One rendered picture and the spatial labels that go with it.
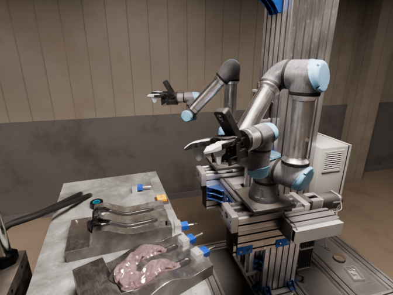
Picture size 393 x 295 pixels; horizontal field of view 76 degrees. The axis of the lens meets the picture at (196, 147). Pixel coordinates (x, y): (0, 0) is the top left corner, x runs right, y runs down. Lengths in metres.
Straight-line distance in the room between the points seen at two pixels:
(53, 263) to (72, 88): 1.88
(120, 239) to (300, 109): 1.00
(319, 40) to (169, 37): 1.78
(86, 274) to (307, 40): 1.39
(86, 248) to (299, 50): 1.37
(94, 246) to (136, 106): 1.84
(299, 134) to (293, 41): 0.48
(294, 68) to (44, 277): 1.34
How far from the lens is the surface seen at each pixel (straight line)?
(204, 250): 1.23
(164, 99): 1.82
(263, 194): 1.25
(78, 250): 1.37
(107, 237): 1.33
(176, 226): 1.41
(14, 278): 1.48
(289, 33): 1.35
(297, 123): 1.09
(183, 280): 1.13
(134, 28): 2.86
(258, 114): 1.03
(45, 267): 1.43
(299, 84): 1.05
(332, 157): 1.60
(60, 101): 2.94
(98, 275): 1.14
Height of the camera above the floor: 1.68
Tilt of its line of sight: 19 degrees down
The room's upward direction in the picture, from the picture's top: straight up
